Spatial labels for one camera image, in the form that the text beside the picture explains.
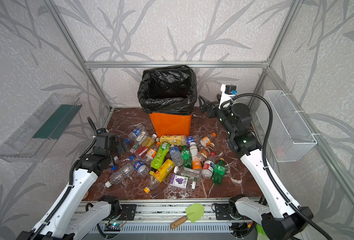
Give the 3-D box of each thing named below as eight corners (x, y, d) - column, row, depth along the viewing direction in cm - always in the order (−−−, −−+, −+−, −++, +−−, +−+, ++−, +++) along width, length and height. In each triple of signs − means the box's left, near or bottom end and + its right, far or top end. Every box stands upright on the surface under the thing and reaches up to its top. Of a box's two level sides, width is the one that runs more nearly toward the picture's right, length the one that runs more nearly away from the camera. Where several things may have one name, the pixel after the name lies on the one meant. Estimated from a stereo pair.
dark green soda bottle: (211, 181, 85) (212, 179, 82) (216, 158, 95) (218, 155, 91) (221, 185, 84) (223, 183, 81) (226, 161, 93) (227, 158, 90)
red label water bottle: (199, 177, 86) (200, 173, 81) (206, 155, 95) (207, 150, 90) (210, 181, 85) (212, 177, 80) (216, 158, 94) (217, 153, 89)
